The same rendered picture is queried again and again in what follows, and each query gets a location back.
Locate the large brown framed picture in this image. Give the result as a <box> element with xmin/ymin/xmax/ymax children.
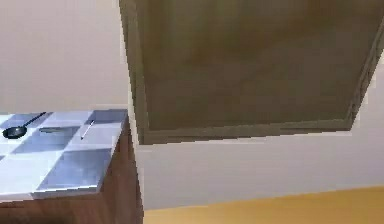
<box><xmin>118</xmin><ymin>0</ymin><xmax>384</xmax><ymax>146</ymax></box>

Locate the white pen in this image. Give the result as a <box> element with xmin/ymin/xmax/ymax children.
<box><xmin>80</xmin><ymin>120</ymin><xmax>96</xmax><ymax>141</ymax></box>

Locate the brown cabinet with checked top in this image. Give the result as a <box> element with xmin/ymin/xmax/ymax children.
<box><xmin>0</xmin><ymin>108</ymin><xmax>145</xmax><ymax>224</ymax></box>

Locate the grey flat knife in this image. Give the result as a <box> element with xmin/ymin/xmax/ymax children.
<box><xmin>38</xmin><ymin>126</ymin><xmax>72</xmax><ymax>134</ymax></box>

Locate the black ladle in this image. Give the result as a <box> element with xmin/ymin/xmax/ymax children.
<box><xmin>2</xmin><ymin>111</ymin><xmax>48</xmax><ymax>140</ymax></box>

